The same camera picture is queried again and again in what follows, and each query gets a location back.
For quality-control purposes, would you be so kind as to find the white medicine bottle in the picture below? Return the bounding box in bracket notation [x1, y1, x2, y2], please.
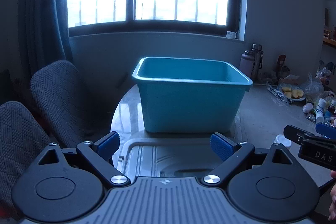
[274, 134, 292, 149]

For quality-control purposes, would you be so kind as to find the white plastic bin lid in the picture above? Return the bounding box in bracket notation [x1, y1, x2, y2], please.
[113, 138, 223, 181]

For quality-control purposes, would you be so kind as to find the right hand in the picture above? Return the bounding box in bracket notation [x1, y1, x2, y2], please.
[329, 184, 336, 221]

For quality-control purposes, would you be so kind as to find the small white bottle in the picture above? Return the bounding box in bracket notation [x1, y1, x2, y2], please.
[315, 98, 327, 124]

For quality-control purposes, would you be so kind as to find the clear plastic bag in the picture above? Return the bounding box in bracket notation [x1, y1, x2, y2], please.
[300, 73, 324, 102]

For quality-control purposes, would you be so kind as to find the plate of fruit pieces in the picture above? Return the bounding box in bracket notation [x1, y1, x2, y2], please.
[277, 83, 305, 102]

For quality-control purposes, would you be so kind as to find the foil snack wrapper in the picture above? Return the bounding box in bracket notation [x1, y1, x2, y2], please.
[265, 82, 291, 106]

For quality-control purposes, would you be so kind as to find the near dark fabric chair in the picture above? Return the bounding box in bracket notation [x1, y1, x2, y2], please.
[1, 101, 50, 218]

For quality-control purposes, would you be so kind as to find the dark fabric chair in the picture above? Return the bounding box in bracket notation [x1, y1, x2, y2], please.
[30, 60, 110, 148]
[1, 101, 50, 218]

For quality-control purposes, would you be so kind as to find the far dark fabric chair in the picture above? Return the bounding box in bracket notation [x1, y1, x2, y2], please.
[30, 60, 110, 148]

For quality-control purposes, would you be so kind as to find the teal plastic bin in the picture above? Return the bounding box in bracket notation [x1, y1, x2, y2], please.
[132, 57, 253, 134]

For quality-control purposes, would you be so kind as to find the pink water bottle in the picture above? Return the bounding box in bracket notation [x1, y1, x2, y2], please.
[239, 50, 255, 78]

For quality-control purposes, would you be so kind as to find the dark steel water bottle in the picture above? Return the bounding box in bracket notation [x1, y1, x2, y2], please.
[251, 43, 264, 81]

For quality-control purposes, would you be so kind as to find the small white sill device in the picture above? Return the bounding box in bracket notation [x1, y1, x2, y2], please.
[226, 31, 236, 39]

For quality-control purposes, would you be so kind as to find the dark blue curtain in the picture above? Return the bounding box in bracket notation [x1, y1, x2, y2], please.
[18, 0, 73, 77]

